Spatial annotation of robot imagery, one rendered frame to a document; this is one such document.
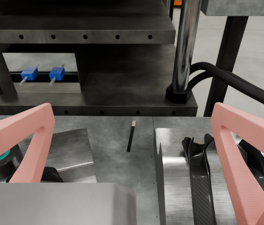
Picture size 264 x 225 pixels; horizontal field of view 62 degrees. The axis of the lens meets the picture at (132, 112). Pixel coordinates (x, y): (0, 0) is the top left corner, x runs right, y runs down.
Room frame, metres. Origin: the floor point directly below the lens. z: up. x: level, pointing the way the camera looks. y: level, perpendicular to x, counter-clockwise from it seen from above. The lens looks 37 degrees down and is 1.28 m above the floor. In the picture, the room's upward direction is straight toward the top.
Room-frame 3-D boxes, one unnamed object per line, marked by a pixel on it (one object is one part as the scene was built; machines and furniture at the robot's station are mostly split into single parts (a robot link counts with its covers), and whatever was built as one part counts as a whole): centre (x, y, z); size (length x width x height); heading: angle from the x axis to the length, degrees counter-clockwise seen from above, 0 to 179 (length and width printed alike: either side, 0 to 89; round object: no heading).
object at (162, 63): (1.11, 0.39, 0.75); 1.30 x 0.84 x 0.06; 89
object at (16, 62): (1.03, 0.34, 0.87); 0.50 x 0.27 x 0.17; 179
